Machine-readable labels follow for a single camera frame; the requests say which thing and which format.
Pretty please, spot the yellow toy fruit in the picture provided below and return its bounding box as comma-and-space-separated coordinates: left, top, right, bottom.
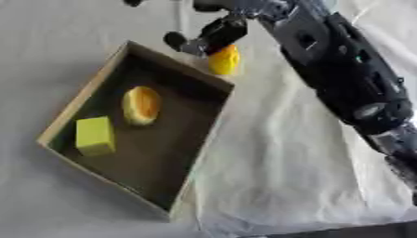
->
207, 44, 241, 76

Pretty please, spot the orange melon slice toy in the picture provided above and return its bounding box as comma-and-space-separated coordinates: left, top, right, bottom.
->
120, 86, 163, 126

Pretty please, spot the yellow-green block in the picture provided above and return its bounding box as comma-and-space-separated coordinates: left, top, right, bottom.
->
73, 115, 117, 157

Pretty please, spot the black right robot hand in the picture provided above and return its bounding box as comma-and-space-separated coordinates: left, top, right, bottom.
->
122, 0, 251, 58

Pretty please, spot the tan cardboard box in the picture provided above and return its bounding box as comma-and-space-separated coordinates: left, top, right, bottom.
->
35, 40, 236, 221

